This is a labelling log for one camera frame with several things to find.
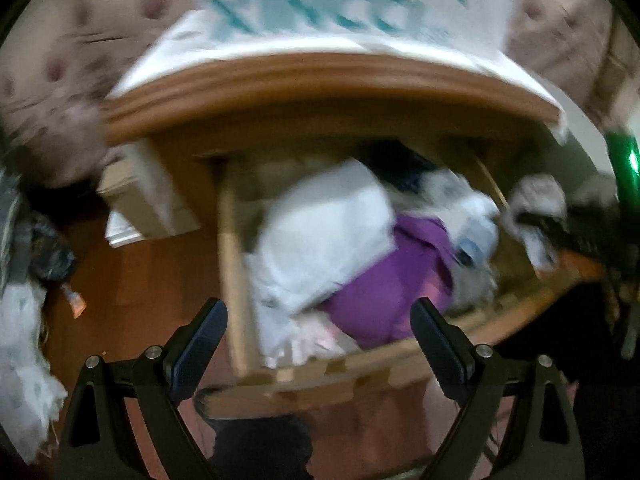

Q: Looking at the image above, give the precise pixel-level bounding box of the leaf print curtain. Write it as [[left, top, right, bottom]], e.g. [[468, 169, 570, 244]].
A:
[[0, 0, 640, 191]]

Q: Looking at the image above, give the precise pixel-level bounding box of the grey white underwear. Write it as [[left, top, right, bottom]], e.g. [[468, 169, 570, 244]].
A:
[[505, 175, 568, 268]]

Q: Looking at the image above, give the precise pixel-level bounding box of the dark cloth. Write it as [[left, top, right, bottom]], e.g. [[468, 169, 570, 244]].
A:
[[367, 140, 441, 196]]

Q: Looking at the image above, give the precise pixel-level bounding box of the pale blue white garment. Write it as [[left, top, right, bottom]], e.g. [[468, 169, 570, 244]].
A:
[[425, 170, 501, 306]]

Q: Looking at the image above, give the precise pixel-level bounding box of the orange wrapper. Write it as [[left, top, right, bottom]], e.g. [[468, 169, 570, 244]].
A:
[[60, 282, 87, 318]]

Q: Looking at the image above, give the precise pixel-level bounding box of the grey white appliance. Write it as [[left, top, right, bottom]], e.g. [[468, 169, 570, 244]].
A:
[[545, 95, 618, 201]]

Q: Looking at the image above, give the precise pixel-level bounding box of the white flat stack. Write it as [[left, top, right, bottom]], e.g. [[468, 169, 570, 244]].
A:
[[105, 210, 151, 250]]

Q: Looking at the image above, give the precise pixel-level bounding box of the wooden drawer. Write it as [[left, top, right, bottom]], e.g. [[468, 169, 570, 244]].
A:
[[200, 152, 606, 411]]

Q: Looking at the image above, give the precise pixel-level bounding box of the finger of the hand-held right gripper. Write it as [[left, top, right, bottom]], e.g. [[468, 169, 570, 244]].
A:
[[517, 214, 607, 272]]

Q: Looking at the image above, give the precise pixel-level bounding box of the pale pink garment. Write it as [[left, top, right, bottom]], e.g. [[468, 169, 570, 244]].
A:
[[260, 317, 361, 368]]

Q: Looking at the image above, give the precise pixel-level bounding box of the white dotted cloth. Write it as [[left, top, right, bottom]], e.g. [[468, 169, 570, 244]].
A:
[[107, 7, 571, 143]]

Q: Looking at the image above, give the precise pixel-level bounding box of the wooden nightstand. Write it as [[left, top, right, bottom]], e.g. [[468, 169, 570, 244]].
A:
[[102, 52, 563, 211]]

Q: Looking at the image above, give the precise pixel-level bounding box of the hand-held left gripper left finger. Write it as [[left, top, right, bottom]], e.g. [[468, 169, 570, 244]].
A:
[[52, 297, 230, 480]]

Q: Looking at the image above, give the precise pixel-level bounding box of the person's plaid slipper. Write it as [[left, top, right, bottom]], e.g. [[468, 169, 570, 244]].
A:
[[194, 386, 313, 480]]

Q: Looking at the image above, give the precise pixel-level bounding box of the purple garment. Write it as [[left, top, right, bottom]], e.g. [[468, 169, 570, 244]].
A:
[[320, 212, 453, 348]]

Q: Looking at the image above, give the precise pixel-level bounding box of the cardboard box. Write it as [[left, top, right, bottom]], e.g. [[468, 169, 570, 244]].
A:
[[96, 142, 201, 238]]

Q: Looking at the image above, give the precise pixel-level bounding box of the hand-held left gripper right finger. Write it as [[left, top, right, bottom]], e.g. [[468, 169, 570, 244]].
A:
[[409, 297, 586, 480]]

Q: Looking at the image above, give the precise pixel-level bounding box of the white translucent cover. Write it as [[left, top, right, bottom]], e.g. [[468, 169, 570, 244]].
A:
[[0, 280, 68, 463]]

